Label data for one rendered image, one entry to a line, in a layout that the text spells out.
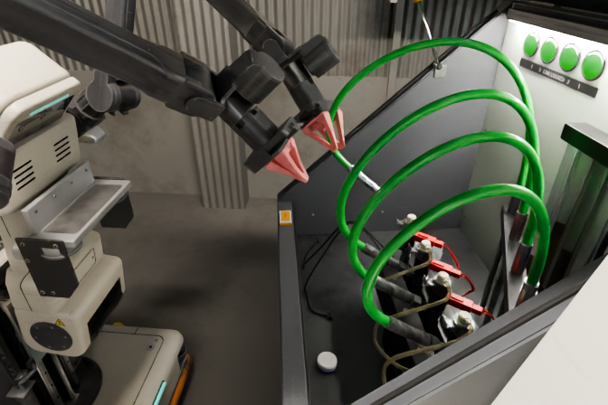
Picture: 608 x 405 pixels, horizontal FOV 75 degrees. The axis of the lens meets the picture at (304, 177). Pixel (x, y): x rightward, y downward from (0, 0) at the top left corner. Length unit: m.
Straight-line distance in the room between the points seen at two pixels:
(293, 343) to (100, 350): 1.10
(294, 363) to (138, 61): 0.52
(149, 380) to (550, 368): 1.32
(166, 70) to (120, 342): 1.31
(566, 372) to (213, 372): 1.58
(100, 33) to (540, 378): 0.62
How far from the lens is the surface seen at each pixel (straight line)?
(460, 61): 1.04
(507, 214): 0.86
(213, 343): 1.99
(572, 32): 0.84
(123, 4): 1.06
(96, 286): 1.18
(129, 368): 1.65
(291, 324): 0.77
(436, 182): 1.15
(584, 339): 0.47
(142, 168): 3.07
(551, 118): 0.91
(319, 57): 0.83
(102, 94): 1.06
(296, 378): 0.71
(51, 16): 0.54
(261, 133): 0.65
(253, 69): 0.60
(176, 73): 0.58
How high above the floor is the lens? 1.54
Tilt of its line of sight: 29 degrees down
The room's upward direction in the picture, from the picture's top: straight up
